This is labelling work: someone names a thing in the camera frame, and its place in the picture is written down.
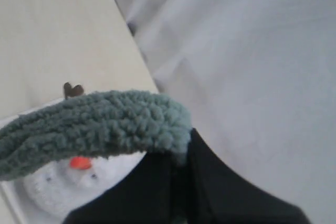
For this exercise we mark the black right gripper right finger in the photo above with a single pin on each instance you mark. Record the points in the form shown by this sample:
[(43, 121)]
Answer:
[(216, 194)]

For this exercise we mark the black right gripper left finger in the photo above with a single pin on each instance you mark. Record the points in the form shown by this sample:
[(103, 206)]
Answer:
[(144, 196)]

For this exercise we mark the green knitted scarf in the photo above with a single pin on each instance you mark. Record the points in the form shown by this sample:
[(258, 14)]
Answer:
[(136, 121)]

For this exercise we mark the white plush snowman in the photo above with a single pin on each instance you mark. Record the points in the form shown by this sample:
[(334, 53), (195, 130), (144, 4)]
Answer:
[(71, 181)]

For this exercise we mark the white backdrop curtain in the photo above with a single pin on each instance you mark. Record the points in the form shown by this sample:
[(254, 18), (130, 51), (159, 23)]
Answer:
[(259, 79)]

